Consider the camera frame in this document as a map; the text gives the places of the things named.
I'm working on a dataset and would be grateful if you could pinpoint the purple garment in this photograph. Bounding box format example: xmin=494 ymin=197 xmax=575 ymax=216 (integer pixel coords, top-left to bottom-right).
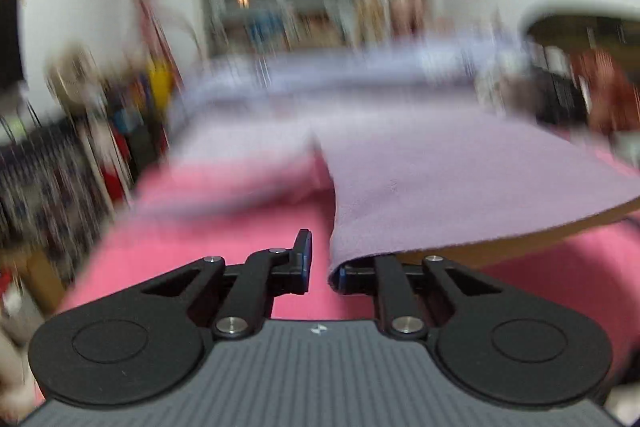
xmin=318 ymin=108 xmax=639 ymax=286

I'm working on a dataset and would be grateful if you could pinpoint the pink towel blanket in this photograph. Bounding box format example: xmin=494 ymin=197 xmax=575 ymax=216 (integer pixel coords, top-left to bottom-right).
xmin=61 ymin=167 xmax=639 ymax=376

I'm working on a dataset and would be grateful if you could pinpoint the patterned dark cloth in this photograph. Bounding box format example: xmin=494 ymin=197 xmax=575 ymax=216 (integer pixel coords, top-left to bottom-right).
xmin=1 ymin=118 xmax=107 ymax=280

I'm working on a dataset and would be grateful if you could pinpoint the grey quilted bedsheet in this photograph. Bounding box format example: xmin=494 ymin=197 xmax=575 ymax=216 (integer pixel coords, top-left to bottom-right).
xmin=168 ymin=83 xmax=497 ymax=166

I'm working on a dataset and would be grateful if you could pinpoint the white electric fan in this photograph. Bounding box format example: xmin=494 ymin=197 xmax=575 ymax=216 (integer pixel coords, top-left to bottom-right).
xmin=46 ymin=43 xmax=102 ymax=113

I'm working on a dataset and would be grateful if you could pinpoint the black television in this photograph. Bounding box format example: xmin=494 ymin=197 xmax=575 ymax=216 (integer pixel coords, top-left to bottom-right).
xmin=0 ymin=0 xmax=24 ymax=93

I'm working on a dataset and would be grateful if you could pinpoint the light blue duvet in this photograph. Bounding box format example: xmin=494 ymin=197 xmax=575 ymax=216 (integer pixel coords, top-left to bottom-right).
xmin=169 ymin=34 xmax=529 ymax=121

